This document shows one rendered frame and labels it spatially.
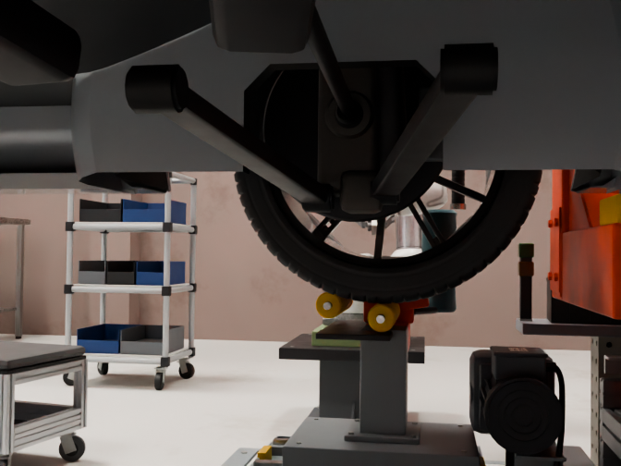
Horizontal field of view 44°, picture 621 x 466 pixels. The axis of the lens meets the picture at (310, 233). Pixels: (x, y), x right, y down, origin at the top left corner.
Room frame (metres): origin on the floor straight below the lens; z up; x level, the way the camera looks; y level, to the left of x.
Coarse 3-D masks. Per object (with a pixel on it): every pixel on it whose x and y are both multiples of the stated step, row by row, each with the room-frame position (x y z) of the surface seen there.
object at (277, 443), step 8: (280, 440) 1.85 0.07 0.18; (264, 448) 1.76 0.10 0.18; (272, 448) 1.83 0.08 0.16; (280, 448) 1.83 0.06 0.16; (480, 448) 1.83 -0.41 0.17; (264, 456) 1.73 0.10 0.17; (272, 456) 1.83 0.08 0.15; (280, 456) 1.83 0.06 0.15; (480, 456) 1.77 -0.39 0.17; (256, 464) 1.65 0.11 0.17; (264, 464) 1.65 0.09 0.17; (272, 464) 1.65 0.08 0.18; (280, 464) 1.64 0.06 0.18; (480, 464) 1.65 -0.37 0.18
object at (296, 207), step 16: (496, 176) 1.57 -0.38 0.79; (464, 192) 1.76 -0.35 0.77; (288, 208) 1.64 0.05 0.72; (480, 208) 1.57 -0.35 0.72; (304, 224) 1.67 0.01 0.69; (320, 224) 1.82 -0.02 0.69; (336, 224) 1.81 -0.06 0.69; (384, 224) 1.80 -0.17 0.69; (432, 224) 1.78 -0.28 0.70; (320, 240) 1.63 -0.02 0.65; (432, 240) 1.78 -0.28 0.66; (448, 240) 1.58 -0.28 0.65; (336, 256) 1.62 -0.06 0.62; (352, 256) 1.62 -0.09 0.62; (368, 256) 1.82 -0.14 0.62; (416, 256) 1.59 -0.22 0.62
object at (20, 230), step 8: (0, 216) 5.15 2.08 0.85; (0, 224) 5.46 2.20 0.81; (8, 224) 5.44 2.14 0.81; (16, 224) 5.42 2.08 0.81; (24, 224) 5.46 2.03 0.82; (24, 232) 5.51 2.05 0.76; (16, 272) 5.49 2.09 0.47; (16, 280) 5.48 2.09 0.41; (16, 288) 5.48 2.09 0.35; (16, 296) 5.48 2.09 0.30; (16, 304) 5.48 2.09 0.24; (0, 312) 5.28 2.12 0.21; (16, 312) 5.48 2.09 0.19; (16, 320) 5.48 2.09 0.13; (16, 328) 5.48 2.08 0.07; (16, 336) 5.48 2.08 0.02
